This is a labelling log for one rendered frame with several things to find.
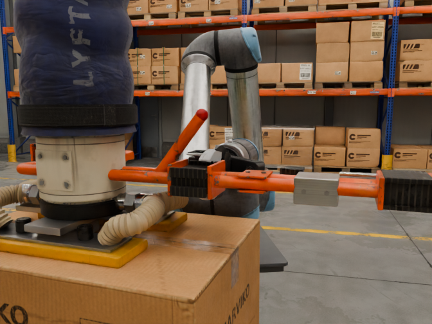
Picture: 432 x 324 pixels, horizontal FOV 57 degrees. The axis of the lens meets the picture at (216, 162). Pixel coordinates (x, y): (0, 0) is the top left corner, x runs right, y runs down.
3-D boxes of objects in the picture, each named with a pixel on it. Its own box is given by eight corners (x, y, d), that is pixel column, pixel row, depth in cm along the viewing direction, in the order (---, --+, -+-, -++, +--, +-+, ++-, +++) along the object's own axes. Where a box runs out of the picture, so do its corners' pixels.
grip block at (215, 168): (165, 197, 70) (164, 164, 70) (186, 186, 80) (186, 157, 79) (209, 201, 68) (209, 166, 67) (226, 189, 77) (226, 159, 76)
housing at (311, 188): (292, 204, 65) (293, 177, 64) (297, 195, 71) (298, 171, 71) (337, 207, 63) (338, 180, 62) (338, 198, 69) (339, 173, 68)
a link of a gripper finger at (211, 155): (176, 160, 73) (193, 166, 82) (206, 162, 71) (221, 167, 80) (177, 143, 73) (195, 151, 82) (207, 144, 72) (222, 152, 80)
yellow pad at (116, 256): (-38, 246, 75) (-41, 220, 74) (5, 231, 84) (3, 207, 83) (119, 269, 64) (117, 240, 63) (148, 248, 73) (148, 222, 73)
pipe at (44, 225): (-30, 225, 76) (-33, 196, 75) (59, 196, 100) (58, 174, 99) (125, 244, 65) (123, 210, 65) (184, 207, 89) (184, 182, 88)
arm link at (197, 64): (179, 26, 134) (163, 212, 100) (216, 22, 132) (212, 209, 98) (186, 51, 144) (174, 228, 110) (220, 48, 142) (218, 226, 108)
